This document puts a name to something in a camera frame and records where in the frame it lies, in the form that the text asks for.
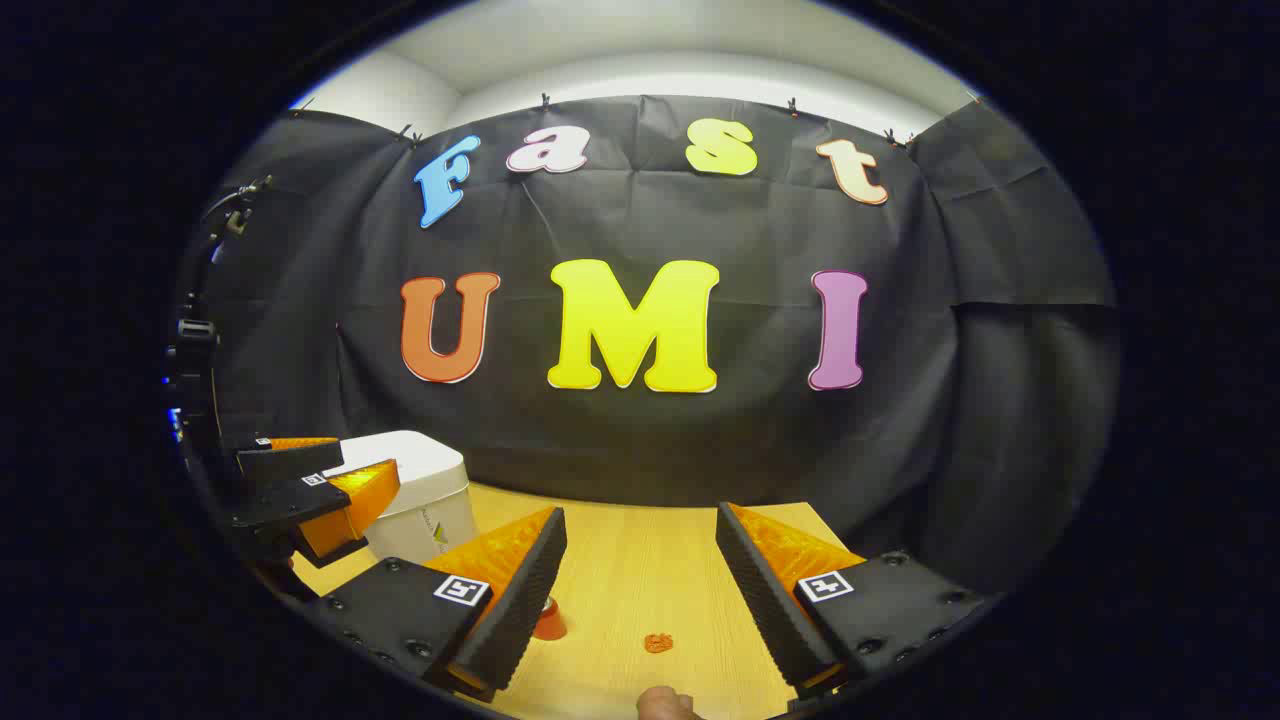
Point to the orange paper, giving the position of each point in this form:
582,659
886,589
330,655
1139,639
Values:
658,643

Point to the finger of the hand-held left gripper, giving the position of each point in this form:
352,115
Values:
290,500
285,460

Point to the wooden desktop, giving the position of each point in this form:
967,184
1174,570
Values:
640,560

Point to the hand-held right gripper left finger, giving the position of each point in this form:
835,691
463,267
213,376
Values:
520,610

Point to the black backdrop cloth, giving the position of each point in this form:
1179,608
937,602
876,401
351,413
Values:
700,450

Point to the red pop can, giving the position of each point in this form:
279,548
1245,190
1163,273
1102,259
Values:
550,622

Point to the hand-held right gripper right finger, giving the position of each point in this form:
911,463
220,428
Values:
770,610

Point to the black equipment stand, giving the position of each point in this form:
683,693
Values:
197,332

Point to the white desktop garbage bin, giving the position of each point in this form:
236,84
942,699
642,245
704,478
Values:
420,480

